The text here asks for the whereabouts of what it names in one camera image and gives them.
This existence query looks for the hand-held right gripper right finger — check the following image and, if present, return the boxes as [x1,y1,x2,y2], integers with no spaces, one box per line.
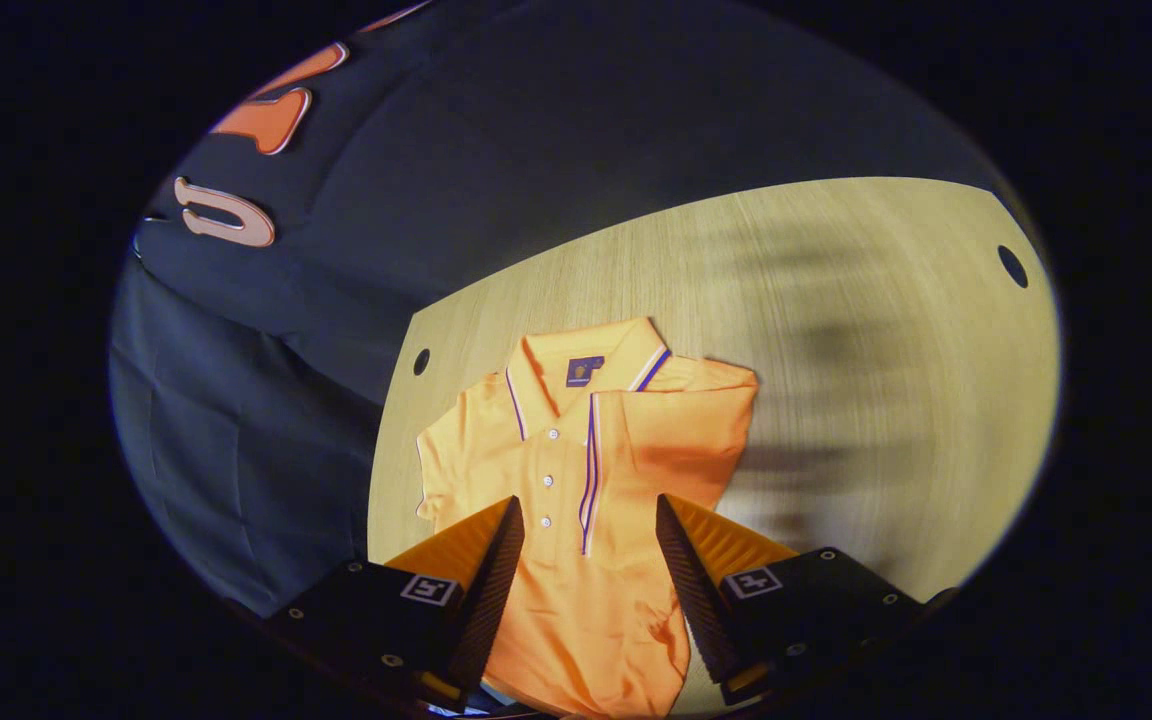
[654,492,957,706]

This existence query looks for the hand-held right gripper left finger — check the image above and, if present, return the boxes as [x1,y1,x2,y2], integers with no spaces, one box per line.
[266,495,527,713]

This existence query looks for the orange T-shirt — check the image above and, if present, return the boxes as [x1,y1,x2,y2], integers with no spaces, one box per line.
[414,317,760,719]

